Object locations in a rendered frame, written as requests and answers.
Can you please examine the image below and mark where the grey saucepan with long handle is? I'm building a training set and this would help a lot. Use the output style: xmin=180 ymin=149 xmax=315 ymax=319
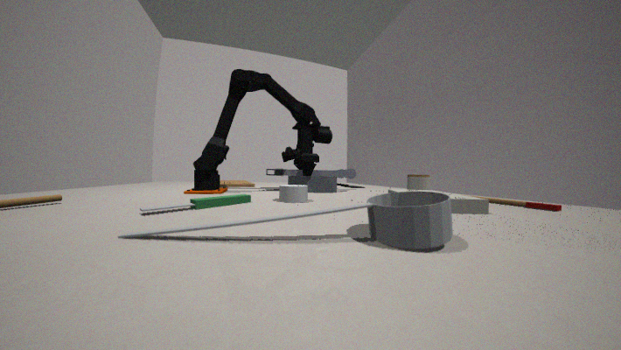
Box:
xmin=118 ymin=192 xmax=453 ymax=249

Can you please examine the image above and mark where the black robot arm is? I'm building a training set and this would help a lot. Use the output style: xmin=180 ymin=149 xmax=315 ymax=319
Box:
xmin=192 ymin=69 xmax=332 ymax=191

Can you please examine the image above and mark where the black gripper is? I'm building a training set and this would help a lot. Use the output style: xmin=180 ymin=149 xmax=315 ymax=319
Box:
xmin=294 ymin=140 xmax=319 ymax=176

